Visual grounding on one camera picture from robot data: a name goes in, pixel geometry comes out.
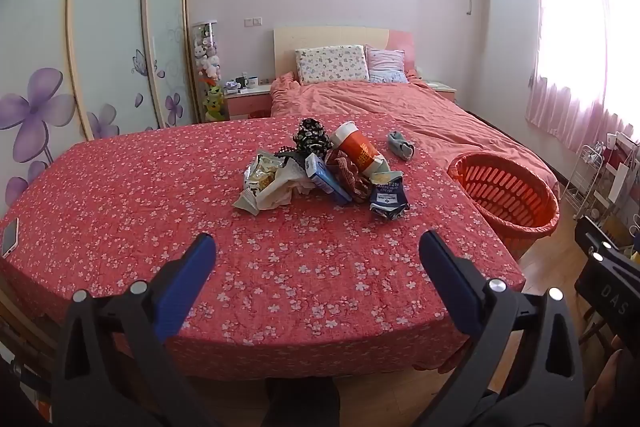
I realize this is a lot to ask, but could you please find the white plastic bag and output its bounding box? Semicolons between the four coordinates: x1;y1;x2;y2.
260;162;313;210

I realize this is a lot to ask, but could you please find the pink window curtain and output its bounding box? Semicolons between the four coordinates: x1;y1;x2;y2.
525;0;640;158

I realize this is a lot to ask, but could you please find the blue and white packet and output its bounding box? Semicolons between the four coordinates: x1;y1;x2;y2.
369;179;411;222

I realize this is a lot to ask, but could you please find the pale grey-green wrapper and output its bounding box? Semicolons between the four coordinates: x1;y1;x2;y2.
232;189;273;215

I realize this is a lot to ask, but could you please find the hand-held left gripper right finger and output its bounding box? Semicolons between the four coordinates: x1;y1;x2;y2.
419;231;586;427

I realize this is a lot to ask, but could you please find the yellow and white snack bag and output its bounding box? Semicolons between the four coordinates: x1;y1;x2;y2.
243;150;291;195

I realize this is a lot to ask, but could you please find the red checkered scrunchie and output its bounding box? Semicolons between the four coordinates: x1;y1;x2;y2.
327;157;373;204

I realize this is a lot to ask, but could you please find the clear column of plush toys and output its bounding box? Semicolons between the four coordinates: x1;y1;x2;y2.
192;21;225;122

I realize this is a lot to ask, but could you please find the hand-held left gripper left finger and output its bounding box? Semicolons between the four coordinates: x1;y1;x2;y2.
50;233;217;427

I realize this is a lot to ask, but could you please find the pink and white nightstand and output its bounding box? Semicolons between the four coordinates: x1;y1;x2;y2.
417;79;458;105
224;84;273;120

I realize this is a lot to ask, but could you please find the white storage cart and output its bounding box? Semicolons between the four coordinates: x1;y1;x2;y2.
597;132;640;228

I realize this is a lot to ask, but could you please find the orange cup with white lid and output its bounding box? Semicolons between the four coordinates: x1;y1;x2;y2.
330;122;386;175

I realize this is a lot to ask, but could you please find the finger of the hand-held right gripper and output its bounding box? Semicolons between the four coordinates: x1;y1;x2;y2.
574;216;640;270

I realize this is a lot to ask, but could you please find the black dotted hair scrunchie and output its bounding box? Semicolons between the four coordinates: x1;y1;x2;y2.
274;118;332;158

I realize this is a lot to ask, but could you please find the red floral tablecloth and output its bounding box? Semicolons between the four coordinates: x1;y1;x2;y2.
0;114;526;380

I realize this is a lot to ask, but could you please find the pink striped pillow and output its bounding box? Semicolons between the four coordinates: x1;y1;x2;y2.
365;46;410;84

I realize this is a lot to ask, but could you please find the orange plastic laundry basket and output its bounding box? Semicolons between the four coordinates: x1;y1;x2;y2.
446;152;561;258

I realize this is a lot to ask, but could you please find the white smartphone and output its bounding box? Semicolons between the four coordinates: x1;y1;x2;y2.
1;217;21;258

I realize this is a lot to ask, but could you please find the wardrobe with flower-print glass doors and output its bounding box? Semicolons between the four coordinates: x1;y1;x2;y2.
0;0;197;228

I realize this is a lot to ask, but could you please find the salmon duvet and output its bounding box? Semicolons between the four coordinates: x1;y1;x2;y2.
270;72;561;202

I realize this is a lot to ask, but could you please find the grey sock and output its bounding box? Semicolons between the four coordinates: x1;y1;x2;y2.
387;131;416;162

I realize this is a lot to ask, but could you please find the white floral pillow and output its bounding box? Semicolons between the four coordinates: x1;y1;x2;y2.
295;45;370;85

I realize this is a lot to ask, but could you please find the blue box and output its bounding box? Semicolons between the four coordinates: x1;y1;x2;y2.
304;152;353;206

